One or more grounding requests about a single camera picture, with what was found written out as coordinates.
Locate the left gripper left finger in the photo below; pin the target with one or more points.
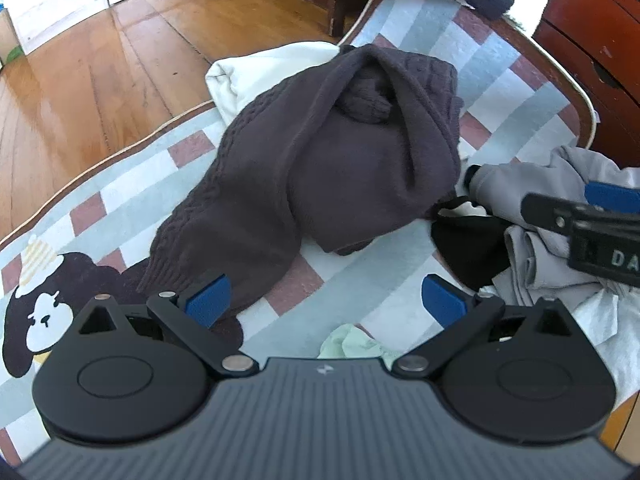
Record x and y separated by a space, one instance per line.
190 315

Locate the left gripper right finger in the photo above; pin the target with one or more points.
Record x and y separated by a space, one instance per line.
463 318

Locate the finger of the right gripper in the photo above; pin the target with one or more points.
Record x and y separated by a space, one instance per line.
608 206

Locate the dark brown knit sweater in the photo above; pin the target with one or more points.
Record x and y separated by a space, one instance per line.
341 153

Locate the black garment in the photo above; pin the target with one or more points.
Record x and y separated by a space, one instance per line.
471 241

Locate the grey garment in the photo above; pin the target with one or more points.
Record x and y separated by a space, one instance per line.
606 311

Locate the light green cloth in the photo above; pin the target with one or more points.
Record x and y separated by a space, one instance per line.
351 342

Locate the checkered plaid blanket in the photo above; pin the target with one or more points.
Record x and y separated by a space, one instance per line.
261 298

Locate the red wooden cabinet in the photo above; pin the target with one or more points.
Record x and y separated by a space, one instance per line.
597 42

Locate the white cloth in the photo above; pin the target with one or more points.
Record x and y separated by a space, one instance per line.
235 82

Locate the cardboard box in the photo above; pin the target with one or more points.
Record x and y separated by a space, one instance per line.
10 47

